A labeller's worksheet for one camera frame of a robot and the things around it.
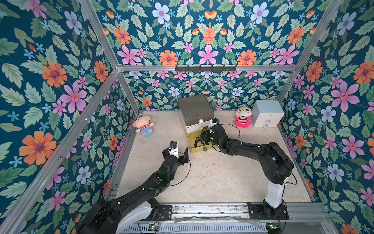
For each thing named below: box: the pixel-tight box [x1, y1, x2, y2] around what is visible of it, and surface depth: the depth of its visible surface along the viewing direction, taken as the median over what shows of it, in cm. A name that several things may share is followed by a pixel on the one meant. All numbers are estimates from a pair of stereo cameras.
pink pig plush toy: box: [132, 115, 155, 137], surface depth 105 cm
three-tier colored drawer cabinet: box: [177, 94, 215, 153], surface depth 97 cm
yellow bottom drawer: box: [187, 130, 213, 154], surface depth 98 cm
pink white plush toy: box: [234, 106, 253, 129], surface depth 111 cm
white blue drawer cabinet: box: [251, 99, 285, 129], surface depth 105 cm
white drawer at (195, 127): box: [185, 120, 211, 134], surface depth 96 cm
